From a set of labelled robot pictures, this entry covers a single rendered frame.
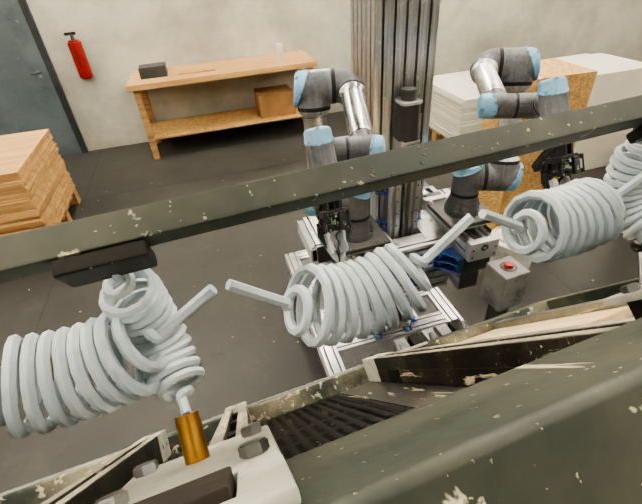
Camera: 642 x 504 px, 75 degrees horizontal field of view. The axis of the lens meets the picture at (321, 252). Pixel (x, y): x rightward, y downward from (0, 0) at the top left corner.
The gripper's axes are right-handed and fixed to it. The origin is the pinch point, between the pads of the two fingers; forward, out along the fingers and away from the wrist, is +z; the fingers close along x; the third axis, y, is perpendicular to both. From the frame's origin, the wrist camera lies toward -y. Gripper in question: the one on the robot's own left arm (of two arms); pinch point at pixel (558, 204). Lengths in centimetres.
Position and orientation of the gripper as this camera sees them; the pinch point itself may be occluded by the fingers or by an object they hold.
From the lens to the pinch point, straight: 143.5
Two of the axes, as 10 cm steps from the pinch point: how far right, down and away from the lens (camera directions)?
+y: 1.7, 1.2, -9.8
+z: 1.8, 9.7, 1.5
